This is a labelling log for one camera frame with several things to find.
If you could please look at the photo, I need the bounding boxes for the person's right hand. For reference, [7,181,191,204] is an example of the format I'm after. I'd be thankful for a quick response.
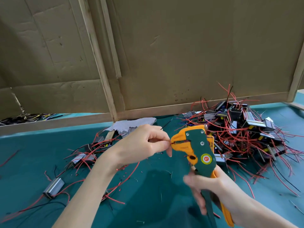
[183,165,256,227]

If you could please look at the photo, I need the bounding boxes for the person's left hand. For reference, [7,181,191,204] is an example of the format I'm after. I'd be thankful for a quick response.
[100,124,173,170]

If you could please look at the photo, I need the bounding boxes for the grey plastic bag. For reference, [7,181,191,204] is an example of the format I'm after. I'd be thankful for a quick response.
[104,117,157,139]

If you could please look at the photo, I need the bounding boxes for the module with red wires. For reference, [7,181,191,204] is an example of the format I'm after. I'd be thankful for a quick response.
[101,136,175,205]

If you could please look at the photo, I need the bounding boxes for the orange green wire strippers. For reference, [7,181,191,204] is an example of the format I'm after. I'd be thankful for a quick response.
[170,125,235,227]

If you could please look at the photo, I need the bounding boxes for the pile of wired transformers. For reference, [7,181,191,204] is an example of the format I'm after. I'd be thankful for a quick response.
[180,83,304,198]
[0,135,119,224]

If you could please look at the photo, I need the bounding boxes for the person's left forearm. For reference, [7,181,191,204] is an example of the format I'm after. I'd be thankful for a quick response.
[52,159,119,228]

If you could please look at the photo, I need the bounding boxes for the person's right forearm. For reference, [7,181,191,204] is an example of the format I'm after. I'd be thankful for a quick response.
[240,201,297,228]

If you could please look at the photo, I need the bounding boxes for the thin wooden strip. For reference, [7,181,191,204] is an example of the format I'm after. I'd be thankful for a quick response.
[100,0,123,80]

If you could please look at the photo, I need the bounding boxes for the flat grey board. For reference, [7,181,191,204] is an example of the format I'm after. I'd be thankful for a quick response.
[290,92,304,111]

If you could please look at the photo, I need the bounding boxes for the smooth brown cardboard panel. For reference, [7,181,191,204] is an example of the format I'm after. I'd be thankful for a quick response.
[109,0,304,111]

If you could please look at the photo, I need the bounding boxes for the creased brown cardboard panel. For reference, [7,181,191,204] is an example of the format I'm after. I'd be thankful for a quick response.
[0,0,111,119]

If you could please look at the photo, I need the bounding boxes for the long wooden bottom rail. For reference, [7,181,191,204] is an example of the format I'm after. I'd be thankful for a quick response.
[118,92,289,121]

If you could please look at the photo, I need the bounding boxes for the short wooden bottom rail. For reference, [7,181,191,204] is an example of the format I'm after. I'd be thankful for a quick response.
[0,113,112,137]

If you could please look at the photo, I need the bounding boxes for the wide wooden post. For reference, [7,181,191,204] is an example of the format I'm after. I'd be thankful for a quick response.
[78,0,118,122]

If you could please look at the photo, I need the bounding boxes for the heap of black cables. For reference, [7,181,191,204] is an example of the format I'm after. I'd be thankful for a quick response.
[0,113,62,126]

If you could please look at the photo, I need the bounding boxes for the wooden corner post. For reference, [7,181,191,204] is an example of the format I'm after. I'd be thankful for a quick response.
[286,50,304,103]

